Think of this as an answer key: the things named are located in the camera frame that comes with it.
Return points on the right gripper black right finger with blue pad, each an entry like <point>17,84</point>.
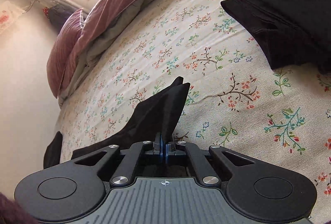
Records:
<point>192,158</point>

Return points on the folded black pants stack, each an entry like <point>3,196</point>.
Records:
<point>288,31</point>

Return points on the small mauve velvet pillow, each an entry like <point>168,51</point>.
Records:
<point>66,39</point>

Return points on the floral covered air conditioner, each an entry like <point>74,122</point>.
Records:
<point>9,13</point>

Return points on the dark garment with red dots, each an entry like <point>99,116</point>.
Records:
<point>58,15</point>

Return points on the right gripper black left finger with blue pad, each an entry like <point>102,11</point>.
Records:
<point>138,160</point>

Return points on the small black folded cloth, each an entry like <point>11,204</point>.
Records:
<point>52,154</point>

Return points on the floral white bed sheet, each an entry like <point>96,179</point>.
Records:
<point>235,99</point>

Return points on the maroon right sleeve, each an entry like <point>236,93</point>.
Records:
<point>12,213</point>

